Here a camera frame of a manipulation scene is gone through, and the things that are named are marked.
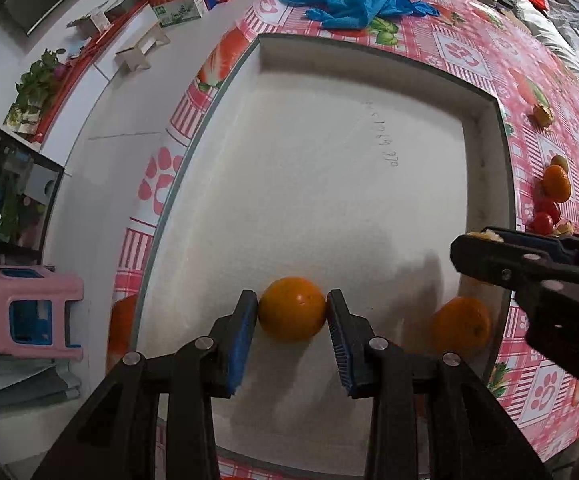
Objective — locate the pink strawberry tablecloth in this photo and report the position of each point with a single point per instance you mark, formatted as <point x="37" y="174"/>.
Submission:
<point x="469" y="42"/>

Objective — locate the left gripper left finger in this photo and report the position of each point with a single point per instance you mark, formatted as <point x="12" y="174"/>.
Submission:
<point x="232" y="335"/>

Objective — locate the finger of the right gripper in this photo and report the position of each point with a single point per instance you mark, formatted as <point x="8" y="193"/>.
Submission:
<point x="521" y="259"/>

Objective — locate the green white carton box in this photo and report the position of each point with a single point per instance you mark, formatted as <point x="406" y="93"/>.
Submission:
<point x="176" y="12"/>

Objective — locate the cherry tomato pair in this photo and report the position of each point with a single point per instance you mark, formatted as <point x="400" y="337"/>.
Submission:
<point x="545" y="206"/>
<point x="541" y="224"/>

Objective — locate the white shallow tray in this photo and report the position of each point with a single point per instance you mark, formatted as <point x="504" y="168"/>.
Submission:
<point x="349" y="166"/>

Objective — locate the cracked walnut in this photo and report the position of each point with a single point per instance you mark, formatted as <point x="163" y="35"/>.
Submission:
<point x="542" y="115"/>

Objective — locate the peeled mandarin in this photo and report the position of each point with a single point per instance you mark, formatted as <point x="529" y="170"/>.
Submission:
<point x="487" y="234"/>

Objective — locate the green potted plant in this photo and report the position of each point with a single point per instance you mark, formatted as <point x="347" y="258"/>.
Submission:
<point x="36" y="91"/>

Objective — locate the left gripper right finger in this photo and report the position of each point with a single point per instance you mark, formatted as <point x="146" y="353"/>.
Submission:
<point x="350" y="336"/>

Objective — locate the yellow-orange round orange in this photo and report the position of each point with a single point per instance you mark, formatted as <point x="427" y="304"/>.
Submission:
<point x="292" y="309"/>

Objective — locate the tan longan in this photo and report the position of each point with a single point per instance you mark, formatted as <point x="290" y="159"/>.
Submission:
<point x="561" y="161"/>

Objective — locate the white cardboard stand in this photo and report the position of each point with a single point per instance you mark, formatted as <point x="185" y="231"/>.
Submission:
<point x="134" y="51"/>

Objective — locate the pink plastic stool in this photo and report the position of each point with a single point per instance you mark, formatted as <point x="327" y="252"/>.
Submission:
<point x="34" y="314"/>

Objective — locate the mandarin orange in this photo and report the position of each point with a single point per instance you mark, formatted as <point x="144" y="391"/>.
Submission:
<point x="462" y="326"/>
<point x="556" y="184"/>

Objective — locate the dark glass cabinet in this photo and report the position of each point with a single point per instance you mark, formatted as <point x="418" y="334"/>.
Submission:
<point x="28" y="186"/>

